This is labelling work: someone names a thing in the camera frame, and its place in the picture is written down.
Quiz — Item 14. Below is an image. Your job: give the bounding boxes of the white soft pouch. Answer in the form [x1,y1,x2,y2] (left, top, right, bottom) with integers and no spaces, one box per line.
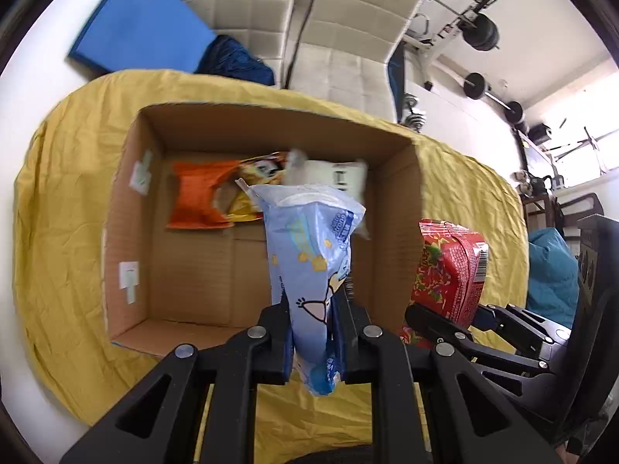
[282,148,371,240]

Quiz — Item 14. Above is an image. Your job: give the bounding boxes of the dark blue cloth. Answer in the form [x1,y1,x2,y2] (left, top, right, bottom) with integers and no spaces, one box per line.
[194,35,276,86]

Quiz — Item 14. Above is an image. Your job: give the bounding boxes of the cardboard box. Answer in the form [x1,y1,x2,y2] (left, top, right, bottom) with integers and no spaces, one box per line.
[102,103,423,356]

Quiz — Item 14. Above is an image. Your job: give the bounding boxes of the teal beanbag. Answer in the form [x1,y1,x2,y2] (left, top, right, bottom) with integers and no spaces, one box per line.
[526,227,579,329]

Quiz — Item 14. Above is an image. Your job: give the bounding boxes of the right white chair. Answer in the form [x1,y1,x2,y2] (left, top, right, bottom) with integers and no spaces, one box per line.
[286,0,423,123]

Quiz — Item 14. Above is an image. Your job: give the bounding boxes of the white weight bench rack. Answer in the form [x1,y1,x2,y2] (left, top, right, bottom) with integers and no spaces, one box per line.
[403,13,462,91]

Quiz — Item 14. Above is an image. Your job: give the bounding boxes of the light blue tissue pack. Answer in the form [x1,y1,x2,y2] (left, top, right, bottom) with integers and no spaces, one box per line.
[248,184,365,396]

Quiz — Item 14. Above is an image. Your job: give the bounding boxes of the yellow tablecloth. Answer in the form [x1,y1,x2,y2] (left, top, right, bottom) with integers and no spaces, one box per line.
[12,68,531,464]

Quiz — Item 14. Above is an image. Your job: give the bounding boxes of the blue foam mat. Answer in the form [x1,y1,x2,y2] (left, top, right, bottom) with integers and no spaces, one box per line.
[69,0,216,73]

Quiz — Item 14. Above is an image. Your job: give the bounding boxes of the small chrome dumbbell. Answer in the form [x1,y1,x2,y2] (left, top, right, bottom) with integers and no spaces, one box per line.
[400,93,427,133]

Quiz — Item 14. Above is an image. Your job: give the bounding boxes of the red snack packet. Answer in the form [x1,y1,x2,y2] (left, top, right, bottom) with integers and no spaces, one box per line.
[410,219,489,331]

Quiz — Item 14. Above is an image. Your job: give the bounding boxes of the barbell on rack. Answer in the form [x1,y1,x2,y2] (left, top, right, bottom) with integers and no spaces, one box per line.
[410,0,502,53]

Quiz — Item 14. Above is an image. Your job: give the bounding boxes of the floor dumbbell bar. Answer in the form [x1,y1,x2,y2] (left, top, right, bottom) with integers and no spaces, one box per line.
[463,72,525,126]

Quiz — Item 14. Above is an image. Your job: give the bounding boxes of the orange snack bag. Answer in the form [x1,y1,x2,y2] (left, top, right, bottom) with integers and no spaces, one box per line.
[167,152,287,230]

